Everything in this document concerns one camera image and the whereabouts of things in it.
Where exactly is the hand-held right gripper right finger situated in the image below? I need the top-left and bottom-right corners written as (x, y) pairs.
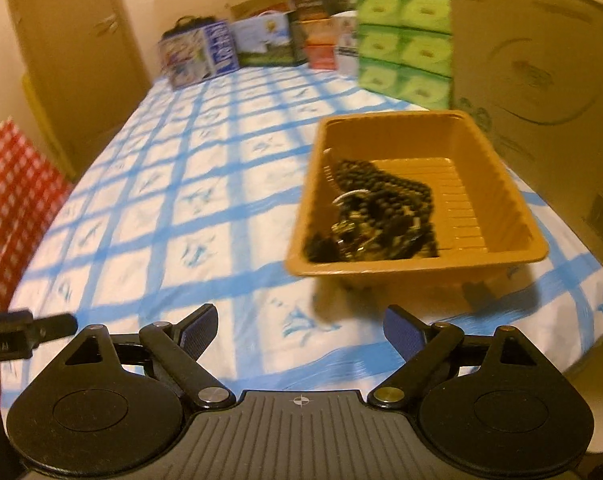
top-left (368, 304), bottom-right (562, 408)

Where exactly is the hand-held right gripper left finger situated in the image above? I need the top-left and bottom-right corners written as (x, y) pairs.
top-left (62, 302), bottom-right (236, 409)

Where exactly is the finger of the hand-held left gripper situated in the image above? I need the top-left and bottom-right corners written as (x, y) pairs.
top-left (30, 312), bottom-right (79, 346)

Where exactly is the dark wooden bead necklace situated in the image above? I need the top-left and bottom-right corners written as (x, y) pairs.
top-left (301, 158), bottom-right (440, 264)

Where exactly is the white pearl bracelet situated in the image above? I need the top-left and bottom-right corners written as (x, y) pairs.
top-left (330, 188), bottom-right (373, 209)

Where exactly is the orange plastic tray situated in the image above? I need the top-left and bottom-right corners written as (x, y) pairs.
top-left (286, 110), bottom-right (550, 279)

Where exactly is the red checkered cloth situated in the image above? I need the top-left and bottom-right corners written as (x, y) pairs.
top-left (0, 117), bottom-right (75, 307)

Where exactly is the blue milk carton box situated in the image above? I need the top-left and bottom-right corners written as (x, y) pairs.
top-left (158, 20), bottom-right (241, 92)

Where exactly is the large cardboard box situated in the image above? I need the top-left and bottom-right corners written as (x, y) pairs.
top-left (445, 0), bottom-right (603, 282)

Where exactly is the red box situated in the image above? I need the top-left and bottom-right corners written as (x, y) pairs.
top-left (306, 43), bottom-right (340, 71)

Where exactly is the stack of green tissue packs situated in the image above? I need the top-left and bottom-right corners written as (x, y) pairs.
top-left (355, 0), bottom-right (455, 111)

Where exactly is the wooden door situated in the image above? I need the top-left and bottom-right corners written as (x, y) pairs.
top-left (4, 0), bottom-right (153, 182)

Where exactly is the white photo box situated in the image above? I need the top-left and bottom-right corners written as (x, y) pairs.
top-left (333, 10), bottom-right (361, 77)

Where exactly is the green cow gift box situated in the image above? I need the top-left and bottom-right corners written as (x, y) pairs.
top-left (232, 10), bottom-right (308, 69)

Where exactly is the black bag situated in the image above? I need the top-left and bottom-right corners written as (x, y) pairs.
top-left (162, 16), bottom-right (218, 41)

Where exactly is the orange box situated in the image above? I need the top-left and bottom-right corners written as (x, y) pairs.
top-left (301, 17), bottom-right (338, 49)

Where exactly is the black gift box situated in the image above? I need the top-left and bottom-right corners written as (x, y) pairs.
top-left (288, 0), bottom-right (355, 24)

